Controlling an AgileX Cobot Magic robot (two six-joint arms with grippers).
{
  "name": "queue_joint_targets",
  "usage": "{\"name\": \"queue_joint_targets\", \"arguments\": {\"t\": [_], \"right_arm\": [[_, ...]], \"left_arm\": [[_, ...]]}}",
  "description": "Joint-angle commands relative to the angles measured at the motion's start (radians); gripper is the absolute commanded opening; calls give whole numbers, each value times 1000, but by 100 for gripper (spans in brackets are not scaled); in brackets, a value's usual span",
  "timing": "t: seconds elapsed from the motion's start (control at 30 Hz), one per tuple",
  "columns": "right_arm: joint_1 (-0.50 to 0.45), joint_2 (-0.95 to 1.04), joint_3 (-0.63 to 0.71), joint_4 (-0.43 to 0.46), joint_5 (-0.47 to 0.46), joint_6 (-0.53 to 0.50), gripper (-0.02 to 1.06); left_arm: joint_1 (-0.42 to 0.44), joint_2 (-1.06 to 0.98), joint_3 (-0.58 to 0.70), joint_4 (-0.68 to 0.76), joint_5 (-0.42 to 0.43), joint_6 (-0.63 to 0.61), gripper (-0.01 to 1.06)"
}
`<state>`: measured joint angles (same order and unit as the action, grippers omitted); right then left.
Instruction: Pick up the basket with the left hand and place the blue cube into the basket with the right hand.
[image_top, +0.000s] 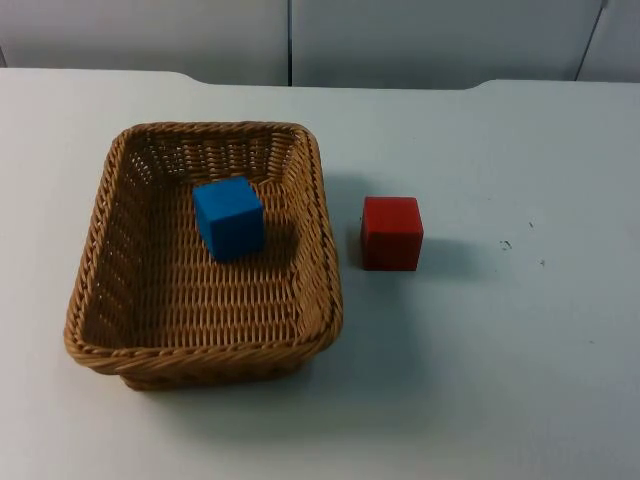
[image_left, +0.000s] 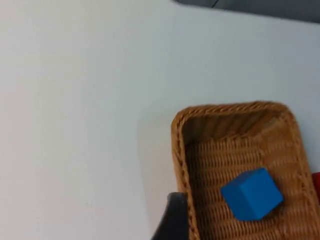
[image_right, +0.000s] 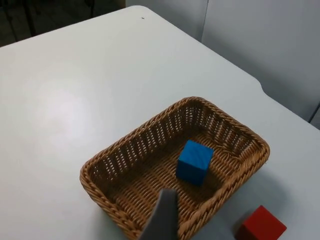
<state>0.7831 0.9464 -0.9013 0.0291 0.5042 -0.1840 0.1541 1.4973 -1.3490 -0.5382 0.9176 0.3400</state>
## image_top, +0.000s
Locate blue cube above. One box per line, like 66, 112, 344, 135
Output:
192, 175, 265, 263

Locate brown wicker basket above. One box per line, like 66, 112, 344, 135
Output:
63, 120, 345, 394

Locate red cube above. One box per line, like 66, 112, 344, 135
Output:
360, 195, 425, 272

